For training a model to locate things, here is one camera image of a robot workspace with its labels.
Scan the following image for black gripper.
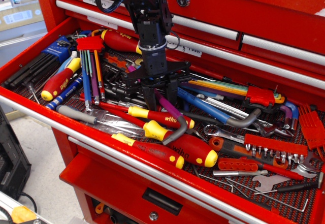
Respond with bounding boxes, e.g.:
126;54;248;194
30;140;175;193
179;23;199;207
122;46;191;111

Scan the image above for violet Allen key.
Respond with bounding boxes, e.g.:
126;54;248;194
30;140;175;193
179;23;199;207
154;88;187;146

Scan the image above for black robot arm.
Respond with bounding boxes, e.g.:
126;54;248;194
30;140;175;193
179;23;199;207
95;0;190;110

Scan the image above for black Torx key set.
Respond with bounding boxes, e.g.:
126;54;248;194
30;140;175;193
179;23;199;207
101;66;176;108

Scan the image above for large blue Allen key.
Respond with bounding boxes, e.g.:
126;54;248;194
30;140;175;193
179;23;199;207
177;87;262;128

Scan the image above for red holder coloured Allen keys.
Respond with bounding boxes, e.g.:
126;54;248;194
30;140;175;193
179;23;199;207
77;36;105;111

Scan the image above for red holder rainbow Allen keys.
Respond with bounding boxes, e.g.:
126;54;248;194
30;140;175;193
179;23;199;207
181;80;286;108

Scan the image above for blue holder black Allen keys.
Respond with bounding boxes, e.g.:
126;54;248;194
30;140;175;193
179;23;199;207
2;36;73;88

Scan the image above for thin silver Allen key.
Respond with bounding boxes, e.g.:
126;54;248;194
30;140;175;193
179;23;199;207
225;177;309;212

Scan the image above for white Cutting Tools label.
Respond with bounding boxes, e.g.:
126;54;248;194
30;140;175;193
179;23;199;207
167;40;203;57

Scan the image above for long red yellow screwdriver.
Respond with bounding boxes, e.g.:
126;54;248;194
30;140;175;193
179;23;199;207
100;29;232;82

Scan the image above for large red yellow Wiha screwdriver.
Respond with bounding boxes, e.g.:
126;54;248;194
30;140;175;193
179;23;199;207
108;109;218;168

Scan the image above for silver combination wrench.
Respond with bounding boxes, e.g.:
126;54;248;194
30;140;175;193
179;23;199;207
203;124;245;144

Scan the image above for slim red yellow screwdriver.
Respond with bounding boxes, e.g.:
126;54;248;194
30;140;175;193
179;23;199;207
111;133;185;169

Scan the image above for blue Bosch precision screwdriver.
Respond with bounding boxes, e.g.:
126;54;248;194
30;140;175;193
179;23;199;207
45;76;83;110

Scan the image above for silver adjustable wrench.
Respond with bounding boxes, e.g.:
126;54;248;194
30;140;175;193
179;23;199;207
197;94;294;138

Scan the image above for white Markers label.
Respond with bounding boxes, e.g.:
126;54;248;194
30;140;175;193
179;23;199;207
82;0;115;10

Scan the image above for short red yellow Wiha screwdriver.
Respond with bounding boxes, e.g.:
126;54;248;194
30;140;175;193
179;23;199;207
41;57;81;101

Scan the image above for small red bit holder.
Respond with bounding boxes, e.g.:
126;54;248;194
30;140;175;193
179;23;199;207
217;158;258;172

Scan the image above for open red drawer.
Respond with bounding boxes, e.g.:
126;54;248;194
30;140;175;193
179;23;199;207
1;21;324;223

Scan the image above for red tool chest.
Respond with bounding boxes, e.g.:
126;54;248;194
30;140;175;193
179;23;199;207
35;0;324;223

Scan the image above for slim red shaft screwdriver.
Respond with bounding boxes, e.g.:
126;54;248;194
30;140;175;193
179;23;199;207
258;164;304;180

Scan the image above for red bit holder strip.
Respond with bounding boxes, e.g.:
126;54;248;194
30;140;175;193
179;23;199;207
244;134;308;165

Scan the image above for flat silver open wrench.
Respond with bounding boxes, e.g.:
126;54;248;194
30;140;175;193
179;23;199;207
252;175;290;192

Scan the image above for red comb shaped holder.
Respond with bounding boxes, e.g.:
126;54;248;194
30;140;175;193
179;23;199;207
298;105;324;161

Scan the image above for black device on floor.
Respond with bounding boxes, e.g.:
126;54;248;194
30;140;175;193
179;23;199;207
1;110;31;200

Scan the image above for black precision screwdriver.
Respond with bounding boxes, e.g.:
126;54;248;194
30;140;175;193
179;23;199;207
255;181;319;195

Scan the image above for grey handled screwdriver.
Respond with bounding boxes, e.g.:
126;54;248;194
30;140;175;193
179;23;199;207
56;105;138;135

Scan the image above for orange black ratchet handle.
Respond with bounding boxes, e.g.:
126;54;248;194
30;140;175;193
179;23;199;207
209;137;288;169

